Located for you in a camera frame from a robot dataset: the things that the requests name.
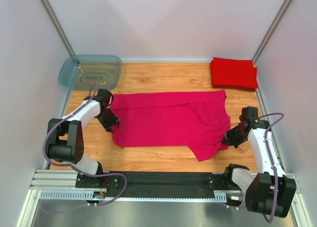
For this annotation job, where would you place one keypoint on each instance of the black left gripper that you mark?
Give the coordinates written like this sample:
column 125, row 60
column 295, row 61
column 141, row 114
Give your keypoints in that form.
column 110, row 120

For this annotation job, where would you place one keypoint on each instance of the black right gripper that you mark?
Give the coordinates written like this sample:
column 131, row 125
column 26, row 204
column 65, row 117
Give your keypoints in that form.
column 231, row 137

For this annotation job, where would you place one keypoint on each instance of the magenta t shirt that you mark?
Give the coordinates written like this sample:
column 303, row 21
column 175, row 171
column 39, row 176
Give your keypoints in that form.
column 197, row 120

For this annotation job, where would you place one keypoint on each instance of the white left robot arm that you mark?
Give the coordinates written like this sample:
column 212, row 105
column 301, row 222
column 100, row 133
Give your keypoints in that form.
column 64, row 143

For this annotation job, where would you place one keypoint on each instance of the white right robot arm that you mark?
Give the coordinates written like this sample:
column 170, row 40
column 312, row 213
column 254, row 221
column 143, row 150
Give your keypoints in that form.
column 270, row 192

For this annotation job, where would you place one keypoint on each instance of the folded red t shirt stack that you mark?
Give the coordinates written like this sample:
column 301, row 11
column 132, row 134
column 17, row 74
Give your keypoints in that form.
column 233, row 74

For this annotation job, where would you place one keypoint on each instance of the black cloth strip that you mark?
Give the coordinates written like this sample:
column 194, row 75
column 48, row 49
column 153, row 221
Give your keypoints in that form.
column 160, row 185

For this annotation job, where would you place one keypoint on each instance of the translucent teal plastic bin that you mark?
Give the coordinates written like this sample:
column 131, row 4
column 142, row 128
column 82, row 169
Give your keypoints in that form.
column 81, row 72

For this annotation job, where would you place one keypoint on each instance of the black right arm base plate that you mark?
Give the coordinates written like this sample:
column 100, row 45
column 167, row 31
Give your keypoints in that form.
column 221, row 182

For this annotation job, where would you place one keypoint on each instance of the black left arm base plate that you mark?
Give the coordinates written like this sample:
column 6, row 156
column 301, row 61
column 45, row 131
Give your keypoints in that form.
column 99, row 180

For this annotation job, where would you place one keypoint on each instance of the white slotted cable duct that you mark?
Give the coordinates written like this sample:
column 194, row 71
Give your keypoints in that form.
column 93, row 196

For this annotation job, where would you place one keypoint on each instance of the aluminium mounting rail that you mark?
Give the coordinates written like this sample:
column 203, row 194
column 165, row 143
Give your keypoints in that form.
column 54, row 179

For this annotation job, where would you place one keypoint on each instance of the right aluminium corner post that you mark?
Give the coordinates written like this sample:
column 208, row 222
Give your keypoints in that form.
column 273, row 26

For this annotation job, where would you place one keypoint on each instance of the aluminium corner post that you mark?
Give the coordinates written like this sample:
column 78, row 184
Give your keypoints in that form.
column 57, row 25
column 273, row 26

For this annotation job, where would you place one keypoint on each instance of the left aluminium corner post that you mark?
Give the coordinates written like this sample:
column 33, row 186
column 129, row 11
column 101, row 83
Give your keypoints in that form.
column 57, row 25

